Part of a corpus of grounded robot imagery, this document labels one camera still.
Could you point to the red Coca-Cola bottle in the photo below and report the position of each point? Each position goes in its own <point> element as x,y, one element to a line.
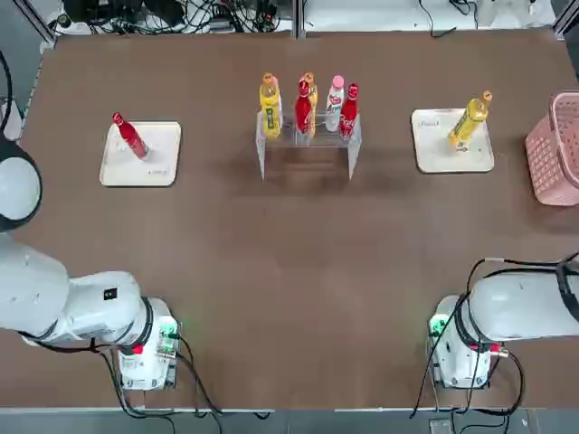
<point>349,117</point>
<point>131,135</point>
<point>302,113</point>

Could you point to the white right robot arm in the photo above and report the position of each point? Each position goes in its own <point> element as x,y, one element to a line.
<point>511,307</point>

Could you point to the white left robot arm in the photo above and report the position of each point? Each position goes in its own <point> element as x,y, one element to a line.
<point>90,307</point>

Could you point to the clear acrylic tiered shelf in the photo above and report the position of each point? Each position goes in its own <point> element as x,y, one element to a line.
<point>307,141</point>

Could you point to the yellow rock sugar pear bottle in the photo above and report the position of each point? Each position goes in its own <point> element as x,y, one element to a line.
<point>270,113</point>
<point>313,97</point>
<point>470,119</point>

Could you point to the white milk bottle pink cap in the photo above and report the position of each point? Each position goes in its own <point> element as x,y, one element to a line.
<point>334,106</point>

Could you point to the white rectangular tray with print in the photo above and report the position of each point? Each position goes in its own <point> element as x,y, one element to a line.
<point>158,149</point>
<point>434,149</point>

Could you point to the pink plastic basket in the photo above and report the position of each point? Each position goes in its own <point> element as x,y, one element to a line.
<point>552,153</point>

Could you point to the aluminium frame post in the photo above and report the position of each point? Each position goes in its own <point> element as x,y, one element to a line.
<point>567,18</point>
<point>298,18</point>
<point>36,25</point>

